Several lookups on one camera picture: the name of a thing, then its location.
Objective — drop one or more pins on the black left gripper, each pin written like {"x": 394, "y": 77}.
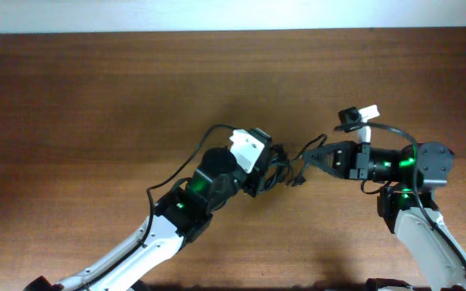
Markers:
{"x": 256, "y": 175}

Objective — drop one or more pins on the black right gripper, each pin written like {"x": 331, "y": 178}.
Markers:
{"x": 346, "y": 162}

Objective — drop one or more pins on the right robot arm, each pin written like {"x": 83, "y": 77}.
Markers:
{"x": 405, "y": 200}

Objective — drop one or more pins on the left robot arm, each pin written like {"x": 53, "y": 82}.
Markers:
{"x": 181, "y": 215}

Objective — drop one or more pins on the black arm base clamp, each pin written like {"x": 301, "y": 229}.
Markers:
{"x": 382, "y": 284}

